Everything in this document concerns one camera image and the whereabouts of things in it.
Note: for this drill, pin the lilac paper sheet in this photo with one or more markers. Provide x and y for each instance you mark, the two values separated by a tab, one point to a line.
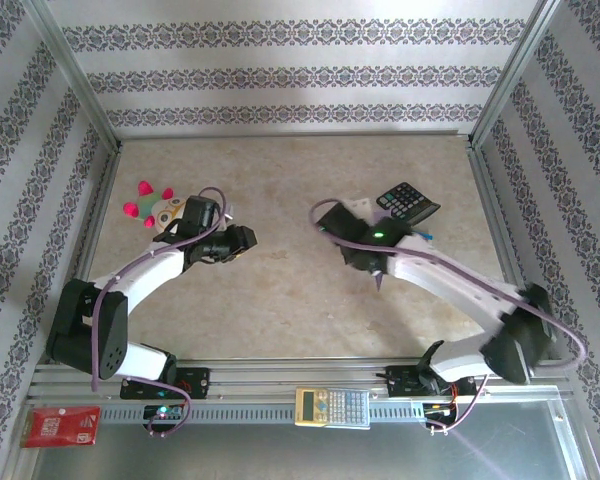
378	282

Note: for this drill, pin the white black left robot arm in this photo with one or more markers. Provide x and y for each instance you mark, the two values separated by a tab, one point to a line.
147	270

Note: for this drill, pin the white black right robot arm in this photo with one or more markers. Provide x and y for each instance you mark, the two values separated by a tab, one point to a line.
440	277

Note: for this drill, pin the shiny steel sheet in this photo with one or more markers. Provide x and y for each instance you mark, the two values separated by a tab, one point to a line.
280	455

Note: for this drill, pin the blue white packet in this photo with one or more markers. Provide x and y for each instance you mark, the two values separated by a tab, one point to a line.
426	235

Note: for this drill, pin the black desk calculator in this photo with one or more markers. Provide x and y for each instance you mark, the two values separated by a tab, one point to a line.
407	202

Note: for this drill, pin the plush toy with pink feet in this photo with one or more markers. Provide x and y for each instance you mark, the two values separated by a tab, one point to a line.
150	205

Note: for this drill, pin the beige scientific calculator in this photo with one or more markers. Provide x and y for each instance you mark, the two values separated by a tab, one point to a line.
330	407

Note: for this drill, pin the red packet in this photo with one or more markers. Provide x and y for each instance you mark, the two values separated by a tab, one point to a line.
60	427

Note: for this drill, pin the thin aluminium wall rail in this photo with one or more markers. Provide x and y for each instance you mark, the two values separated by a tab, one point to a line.
290	135

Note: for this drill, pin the aluminium side rail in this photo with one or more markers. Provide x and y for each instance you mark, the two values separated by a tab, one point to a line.
498	225
89	250

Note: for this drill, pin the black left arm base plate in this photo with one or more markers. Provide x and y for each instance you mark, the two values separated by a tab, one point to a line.
200	382

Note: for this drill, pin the wide aluminium mounting rail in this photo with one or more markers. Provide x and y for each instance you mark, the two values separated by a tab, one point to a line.
290	375

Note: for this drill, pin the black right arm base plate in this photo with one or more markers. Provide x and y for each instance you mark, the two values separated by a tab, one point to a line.
397	382

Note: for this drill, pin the aluminium frame post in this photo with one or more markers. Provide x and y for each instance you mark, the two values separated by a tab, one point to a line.
515	65
72	65

